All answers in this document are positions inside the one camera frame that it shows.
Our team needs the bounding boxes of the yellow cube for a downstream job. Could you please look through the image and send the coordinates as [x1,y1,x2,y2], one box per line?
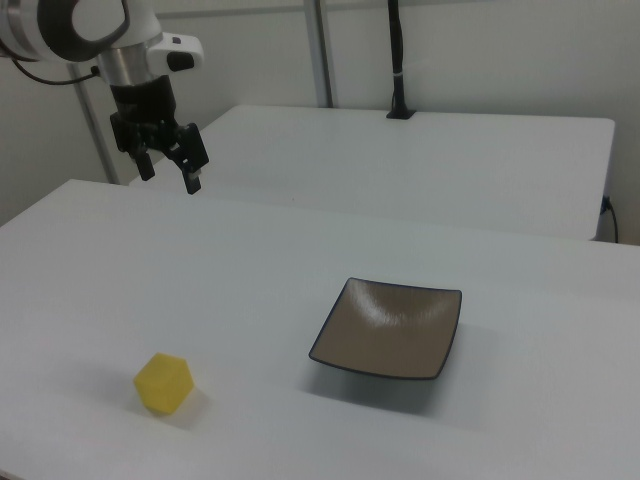
[132,352,195,416]

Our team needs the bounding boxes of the black camera stand pole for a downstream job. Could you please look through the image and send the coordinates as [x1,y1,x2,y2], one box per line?
[385,0,417,122]

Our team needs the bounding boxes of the slanted aluminium frame post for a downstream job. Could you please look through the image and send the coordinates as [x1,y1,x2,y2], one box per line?
[67,63,122,186]

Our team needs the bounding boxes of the black cable at table side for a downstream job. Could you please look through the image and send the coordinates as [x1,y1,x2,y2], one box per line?
[601,195,620,244]

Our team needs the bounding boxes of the square brown ceramic plate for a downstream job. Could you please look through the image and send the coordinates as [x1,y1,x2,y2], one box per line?
[308,277,463,382]

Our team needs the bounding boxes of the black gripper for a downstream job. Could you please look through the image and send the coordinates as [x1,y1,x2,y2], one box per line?
[109,74,211,196]

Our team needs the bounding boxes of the white side table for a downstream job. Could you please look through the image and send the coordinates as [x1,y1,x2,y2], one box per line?
[128,103,617,243]

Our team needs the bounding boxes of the vertical aluminium frame post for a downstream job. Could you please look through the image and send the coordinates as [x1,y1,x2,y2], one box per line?
[303,0,335,109]

